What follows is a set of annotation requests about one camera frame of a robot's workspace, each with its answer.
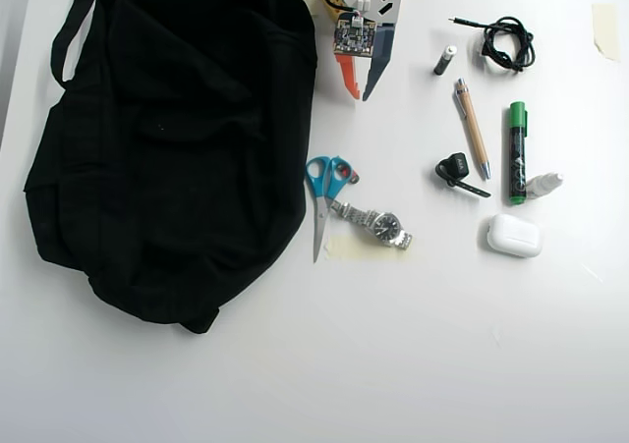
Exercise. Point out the green and black marker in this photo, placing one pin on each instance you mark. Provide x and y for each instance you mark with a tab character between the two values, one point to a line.
517	153

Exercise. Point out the small white bottle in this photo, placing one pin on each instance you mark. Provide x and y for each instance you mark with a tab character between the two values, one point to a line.
543	185

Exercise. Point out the silver steel wristwatch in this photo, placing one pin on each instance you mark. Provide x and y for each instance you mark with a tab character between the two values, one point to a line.
385	224

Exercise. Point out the long beige masking tape strip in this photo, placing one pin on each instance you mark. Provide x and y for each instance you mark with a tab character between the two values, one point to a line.
351	250

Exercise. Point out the wooden ballpoint pen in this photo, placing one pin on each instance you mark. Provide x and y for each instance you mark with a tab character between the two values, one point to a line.
473	126

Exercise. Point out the black AAA battery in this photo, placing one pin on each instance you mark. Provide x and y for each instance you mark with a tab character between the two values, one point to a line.
443	61

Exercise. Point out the black fabric bag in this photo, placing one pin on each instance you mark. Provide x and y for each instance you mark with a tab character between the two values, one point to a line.
172	168

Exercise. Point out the white earbuds case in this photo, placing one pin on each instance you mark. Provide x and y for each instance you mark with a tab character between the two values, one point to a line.
512	234

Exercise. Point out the red and black usb stick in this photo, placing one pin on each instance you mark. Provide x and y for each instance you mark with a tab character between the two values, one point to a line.
347	172

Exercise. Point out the bare circuit board camera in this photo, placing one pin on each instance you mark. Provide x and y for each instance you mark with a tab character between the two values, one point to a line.
355	34

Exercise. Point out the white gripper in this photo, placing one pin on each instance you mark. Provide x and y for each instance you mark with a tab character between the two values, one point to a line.
382	65

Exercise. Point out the short beige masking tape piece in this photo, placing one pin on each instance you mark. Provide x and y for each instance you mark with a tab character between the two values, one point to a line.
607	28

